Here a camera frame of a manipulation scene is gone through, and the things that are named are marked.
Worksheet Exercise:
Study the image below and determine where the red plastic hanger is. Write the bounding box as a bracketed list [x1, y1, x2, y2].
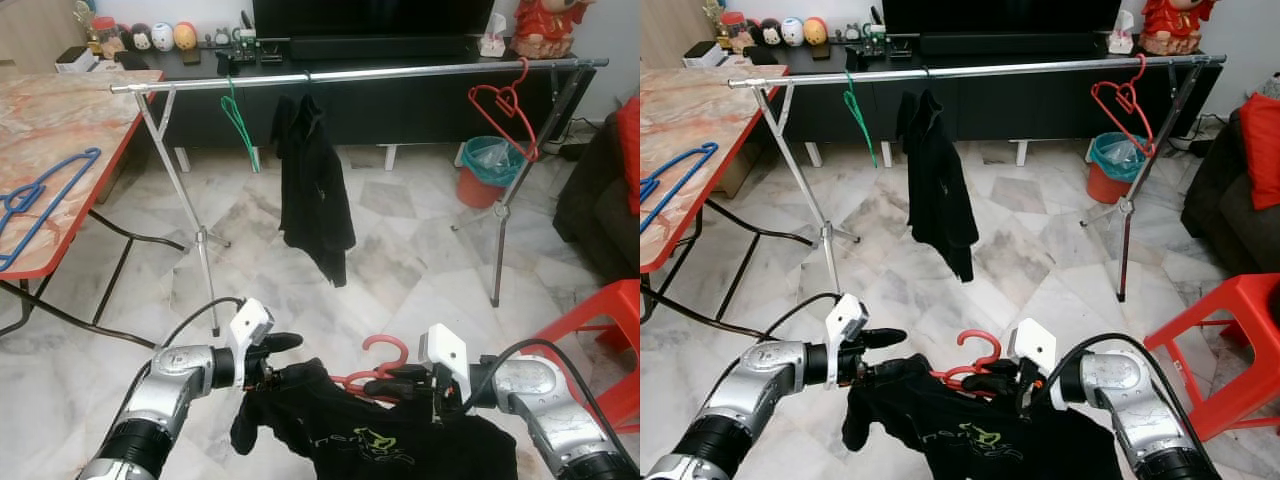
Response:
[1090, 55, 1156, 157]
[328, 335, 411, 401]
[930, 330, 1003, 396]
[468, 58, 541, 163]

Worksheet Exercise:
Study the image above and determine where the green plastic hanger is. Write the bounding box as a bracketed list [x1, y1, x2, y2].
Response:
[220, 78, 261, 173]
[843, 72, 879, 168]

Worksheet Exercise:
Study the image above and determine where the blue plastic hanger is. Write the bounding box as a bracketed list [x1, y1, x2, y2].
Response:
[0, 147, 103, 273]
[640, 141, 721, 236]

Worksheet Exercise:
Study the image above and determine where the teal and orange waste bin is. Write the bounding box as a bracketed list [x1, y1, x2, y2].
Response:
[1087, 132, 1151, 205]
[458, 135, 526, 209]

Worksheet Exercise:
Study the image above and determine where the red plastic stool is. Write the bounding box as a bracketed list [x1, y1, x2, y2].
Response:
[1143, 272, 1280, 441]
[520, 280, 641, 436]

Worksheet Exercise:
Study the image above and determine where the black TV console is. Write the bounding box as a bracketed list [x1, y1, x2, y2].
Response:
[115, 45, 601, 173]
[740, 42, 1223, 167]

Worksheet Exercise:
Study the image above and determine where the silver metal clothes rack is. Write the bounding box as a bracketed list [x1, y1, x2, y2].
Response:
[726, 53, 1228, 303]
[110, 57, 610, 338]

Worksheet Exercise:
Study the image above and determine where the marble pattern folding table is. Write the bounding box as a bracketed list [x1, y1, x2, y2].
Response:
[0, 66, 191, 349]
[640, 62, 816, 343]

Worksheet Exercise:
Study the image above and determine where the black soundbar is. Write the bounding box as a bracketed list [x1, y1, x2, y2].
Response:
[920, 33, 1101, 56]
[290, 37, 471, 61]

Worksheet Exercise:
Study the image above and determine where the red cushion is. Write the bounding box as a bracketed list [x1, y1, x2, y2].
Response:
[1240, 92, 1280, 211]
[615, 95, 641, 216]

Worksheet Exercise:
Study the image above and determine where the black television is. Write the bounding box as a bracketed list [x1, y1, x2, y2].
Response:
[252, 0, 494, 41]
[880, 0, 1123, 38]

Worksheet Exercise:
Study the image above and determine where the small white box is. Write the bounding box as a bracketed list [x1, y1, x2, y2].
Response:
[55, 45, 99, 73]
[683, 40, 729, 69]

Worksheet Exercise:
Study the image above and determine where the red lid jar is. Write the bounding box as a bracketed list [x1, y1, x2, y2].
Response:
[722, 12, 753, 53]
[90, 14, 125, 59]

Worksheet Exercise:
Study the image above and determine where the red doll figurine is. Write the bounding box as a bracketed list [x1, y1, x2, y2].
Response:
[512, 0, 598, 59]
[1140, 0, 1219, 56]

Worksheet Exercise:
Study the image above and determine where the light wooden cabinet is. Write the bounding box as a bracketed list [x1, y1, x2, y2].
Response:
[640, 0, 706, 66]
[0, 0, 79, 69]

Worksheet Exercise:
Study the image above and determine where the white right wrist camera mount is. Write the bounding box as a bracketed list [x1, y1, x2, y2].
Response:
[1008, 318, 1059, 401]
[418, 323, 471, 421]

